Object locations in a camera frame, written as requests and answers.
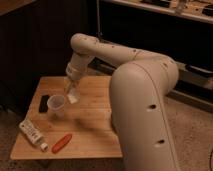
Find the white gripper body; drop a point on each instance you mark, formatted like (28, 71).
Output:
(73, 74)

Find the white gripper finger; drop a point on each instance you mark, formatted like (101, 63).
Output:
(75, 89)
(67, 85)

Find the white sponge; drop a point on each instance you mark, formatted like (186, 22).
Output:
(73, 96)

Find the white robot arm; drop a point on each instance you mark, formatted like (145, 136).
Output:
(137, 89)

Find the white ceramic cup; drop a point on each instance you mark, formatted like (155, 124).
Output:
(56, 104)

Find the black phone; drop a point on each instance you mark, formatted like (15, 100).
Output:
(43, 108)

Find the wooden table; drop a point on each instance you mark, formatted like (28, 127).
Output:
(88, 121)

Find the orange carrot toy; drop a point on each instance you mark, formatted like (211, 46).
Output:
(61, 143)

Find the white tube with cap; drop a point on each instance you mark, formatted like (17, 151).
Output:
(35, 137)

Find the metal shelf rack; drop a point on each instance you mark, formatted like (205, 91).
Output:
(189, 42)

